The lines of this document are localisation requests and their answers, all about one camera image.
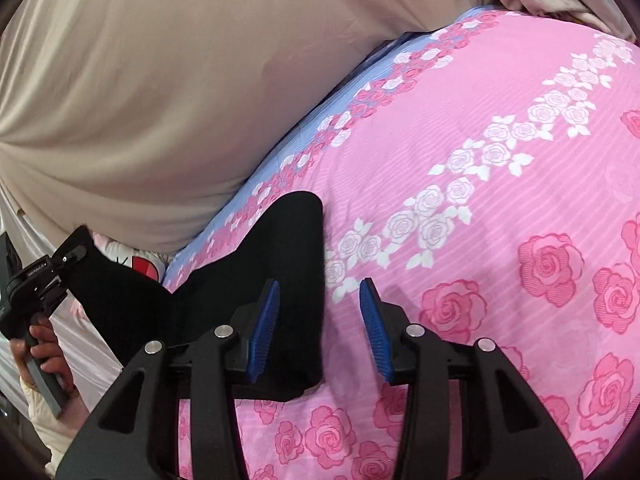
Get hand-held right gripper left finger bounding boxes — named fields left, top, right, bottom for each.
left=55, top=279, right=282, bottom=480

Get person's left forearm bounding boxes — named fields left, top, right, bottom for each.
left=19, top=380, right=95, bottom=463

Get black pants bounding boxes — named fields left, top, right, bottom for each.
left=67, top=192, right=327, bottom=404

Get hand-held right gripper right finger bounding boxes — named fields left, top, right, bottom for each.
left=359, top=277, right=584, bottom=480

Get pink rose print bed sheet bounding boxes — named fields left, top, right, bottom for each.
left=162, top=6, right=640, bottom=480

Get white cartoon face pillow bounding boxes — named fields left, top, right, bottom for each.
left=92, top=232, right=168, bottom=286

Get person's left hand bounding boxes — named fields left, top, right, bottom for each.
left=9, top=325, right=77, bottom=411

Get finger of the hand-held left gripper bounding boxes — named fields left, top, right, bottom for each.
left=52, top=226, right=97, bottom=281

